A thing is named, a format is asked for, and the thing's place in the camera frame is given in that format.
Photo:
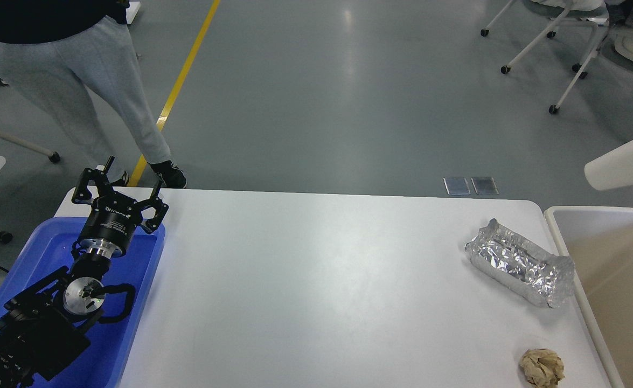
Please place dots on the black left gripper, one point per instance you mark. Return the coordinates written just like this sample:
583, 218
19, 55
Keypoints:
110, 223

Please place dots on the white paper cup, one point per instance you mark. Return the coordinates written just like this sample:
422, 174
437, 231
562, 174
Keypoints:
612, 170

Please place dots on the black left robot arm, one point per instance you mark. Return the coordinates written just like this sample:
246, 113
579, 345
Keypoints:
44, 328

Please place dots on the blue plastic tray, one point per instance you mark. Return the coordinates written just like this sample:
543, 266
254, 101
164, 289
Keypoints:
129, 278

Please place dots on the person in grey trousers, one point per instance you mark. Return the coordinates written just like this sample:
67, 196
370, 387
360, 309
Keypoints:
54, 53

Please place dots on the silver floor plate left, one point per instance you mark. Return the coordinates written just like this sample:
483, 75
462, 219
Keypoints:
457, 186

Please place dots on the silver floor plate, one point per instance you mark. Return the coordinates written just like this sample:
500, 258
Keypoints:
485, 186
457, 186

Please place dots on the silver floor plate right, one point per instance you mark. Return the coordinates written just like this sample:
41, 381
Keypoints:
485, 186

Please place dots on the crumpled aluminium foil container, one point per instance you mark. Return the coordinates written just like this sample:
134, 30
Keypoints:
543, 279

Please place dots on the crumpled brown paper ball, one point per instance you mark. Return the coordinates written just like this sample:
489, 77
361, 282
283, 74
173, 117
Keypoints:
542, 367

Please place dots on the beige plastic bin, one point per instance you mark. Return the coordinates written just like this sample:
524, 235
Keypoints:
600, 242

